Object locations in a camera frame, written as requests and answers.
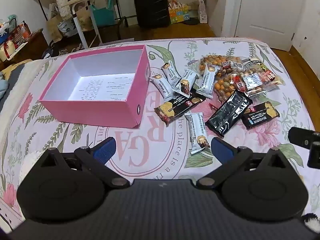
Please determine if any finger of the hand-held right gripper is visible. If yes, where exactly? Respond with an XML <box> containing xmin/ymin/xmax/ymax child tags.
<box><xmin>307</xmin><ymin>141</ymin><xmax>320</xmax><ymax>169</ymax></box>
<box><xmin>288</xmin><ymin>127</ymin><xmax>320</xmax><ymax>148</ymax></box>

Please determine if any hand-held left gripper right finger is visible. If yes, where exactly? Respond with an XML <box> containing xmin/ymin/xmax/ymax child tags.
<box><xmin>196</xmin><ymin>137</ymin><xmax>292</xmax><ymax>189</ymax></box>

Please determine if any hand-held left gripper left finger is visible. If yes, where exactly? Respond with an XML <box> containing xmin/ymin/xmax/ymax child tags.
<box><xmin>37</xmin><ymin>137</ymin><xmax>130</xmax><ymax>189</ymax></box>

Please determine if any white snack bar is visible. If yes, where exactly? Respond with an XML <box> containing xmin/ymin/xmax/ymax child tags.
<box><xmin>196</xmin><ymin>64</ymin><xmax>216</xmax><ymax>99</ymax></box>
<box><xmin>149</xmin><ymin>76</ymin><xmax>175</xmax><ymax>100</ymax></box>
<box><xmin>161</xmin><ymin>62</ymin><xmax>182</xmax><ymax>87</ymax></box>
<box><xmin>173</xmin><ymin>69</ymin><xmax>198</xmax><ymax>96</ymax></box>
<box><xmin>184</xmin><ymin>112</ymin><xmax>211</xmax><ymax>155</ymax></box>

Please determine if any glossy black snack packet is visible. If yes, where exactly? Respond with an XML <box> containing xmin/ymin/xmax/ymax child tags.
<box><xmin>205</xmin><ymin>90</ymin><xmax>253</xmax><ymax>137</ymax></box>

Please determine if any pink cardboard box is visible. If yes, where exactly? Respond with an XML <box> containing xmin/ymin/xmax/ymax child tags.
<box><xmin>39</xmin><ymin>45</ymin><xmax>151</xmax><ymax>129</ymax></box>

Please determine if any black cracker packet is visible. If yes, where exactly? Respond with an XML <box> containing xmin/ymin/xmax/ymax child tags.
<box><xmin>240</xmin><ymin>102</ymin><xmax>280</xmax><ymax>130</ymax></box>
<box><xmin>154</xmin><ymin>95</ymin><xmax>206</xmax><ymax>127</ymax></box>

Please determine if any clear bag of orange nuts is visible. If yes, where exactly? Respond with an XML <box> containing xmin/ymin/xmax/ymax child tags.
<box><xmin>214</xmin><ymin>72</ymin><xmax>247</xmax><ymax>103</ymax></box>

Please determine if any red label nut bag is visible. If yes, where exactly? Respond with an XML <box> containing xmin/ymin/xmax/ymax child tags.
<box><xmin>231</xmin><ymin>67</ymin><xmax>283</xmax><ymax>98</ymax></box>

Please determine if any white label nut bag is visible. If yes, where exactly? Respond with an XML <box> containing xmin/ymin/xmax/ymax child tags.
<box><xmin>241</xmin><ymin>58</ymin><xmax>269</xmax><ymax>73</ymax></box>

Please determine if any clear bag of mixed nuts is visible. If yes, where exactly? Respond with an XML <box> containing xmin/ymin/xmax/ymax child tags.
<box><xmin>199</xmin><ymin>54</ymin><xmax>244</xmax><ymax>78</ymax></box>

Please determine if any floral bedsheet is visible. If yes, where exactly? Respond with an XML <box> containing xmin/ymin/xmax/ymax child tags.
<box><xmin>0</xmin><ymin>37</ymin><xmax>320</xmax><ymax>233</ymax></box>

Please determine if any black white fluffy cloth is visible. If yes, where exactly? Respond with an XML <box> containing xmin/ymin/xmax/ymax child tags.
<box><xmin>302</xmin><ymin>212</ymin><xmax>320</xmax><ymax>231</ymax></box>

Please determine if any grey duvet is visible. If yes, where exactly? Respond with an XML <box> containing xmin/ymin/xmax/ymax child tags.
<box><xmin>0</xmin><ymin>59</ymin><xmax>33</xmax><ymax>113</ymax></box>

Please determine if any light blue cloth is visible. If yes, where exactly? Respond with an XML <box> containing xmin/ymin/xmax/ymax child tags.
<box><xmin>0</xmin><ymin>72</ymin><xmax>8</xmax><ymax>98</ymax></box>

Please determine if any wooden nightstand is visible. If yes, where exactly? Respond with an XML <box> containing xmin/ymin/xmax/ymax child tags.
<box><xmin>0</xmin><ymin>29</ymin><xmax>48</xmax><ymax>68</ymax></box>

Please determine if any white door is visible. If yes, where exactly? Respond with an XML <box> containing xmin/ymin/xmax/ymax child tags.
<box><xmin>221</xmin><ymin>0</ymin><xmax>308</xmax><ymax>52</ymax></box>

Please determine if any brown paper bag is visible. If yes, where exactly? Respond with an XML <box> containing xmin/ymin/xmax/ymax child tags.
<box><xmin>46</xmin><ymin>14</ymin><xmax>63</xmax><ymax>43</ymax></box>
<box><xmin>75</xmin><ymin>5</ymin><xmax>93</xmax><ymax>32</ymax></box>

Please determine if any teal shopping bag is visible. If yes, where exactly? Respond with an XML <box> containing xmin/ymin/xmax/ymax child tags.
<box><xmin>90</xmin><ymin>0</ymin><xmax>116</xmax><ymax>27</ymax></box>

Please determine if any white bag with red ribbon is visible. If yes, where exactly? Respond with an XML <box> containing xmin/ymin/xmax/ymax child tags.
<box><xmin>0</xmin><ymin>40</ymin><xmax>28</xmax><ymax>62</ymax></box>

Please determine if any white plastic bag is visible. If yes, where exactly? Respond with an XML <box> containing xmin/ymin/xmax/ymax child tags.
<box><xmin>198</xmin><ymin>0</ymin><xmax>209</xmax><ymax>24</ymax></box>

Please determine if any colourful cardboard box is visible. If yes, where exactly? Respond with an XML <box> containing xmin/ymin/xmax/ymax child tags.
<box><xmin>169</xmin><ymin>0</ymin><xmax>198</xmax><ymax>25</ymax></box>

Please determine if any black suitcase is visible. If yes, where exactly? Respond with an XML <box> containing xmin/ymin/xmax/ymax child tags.
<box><xmin>132</xmin><ymin>0</ymin><xmax>170</xmax><ymax>28</ymax></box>

